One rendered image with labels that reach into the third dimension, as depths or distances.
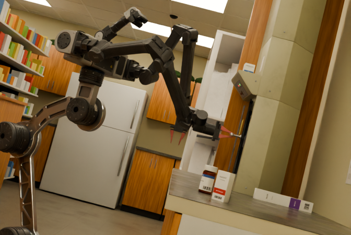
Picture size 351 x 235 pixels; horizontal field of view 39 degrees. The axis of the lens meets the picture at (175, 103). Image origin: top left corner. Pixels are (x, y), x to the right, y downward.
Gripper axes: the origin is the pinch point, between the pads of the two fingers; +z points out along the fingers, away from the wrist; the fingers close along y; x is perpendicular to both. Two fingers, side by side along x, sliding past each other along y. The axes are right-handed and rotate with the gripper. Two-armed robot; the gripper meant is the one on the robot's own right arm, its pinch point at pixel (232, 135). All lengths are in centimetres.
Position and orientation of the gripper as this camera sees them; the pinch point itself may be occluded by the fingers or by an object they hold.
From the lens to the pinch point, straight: 247.4
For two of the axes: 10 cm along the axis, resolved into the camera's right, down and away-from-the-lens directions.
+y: 2.6, -9.6, 0.8
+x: 0.1, 0.9, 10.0
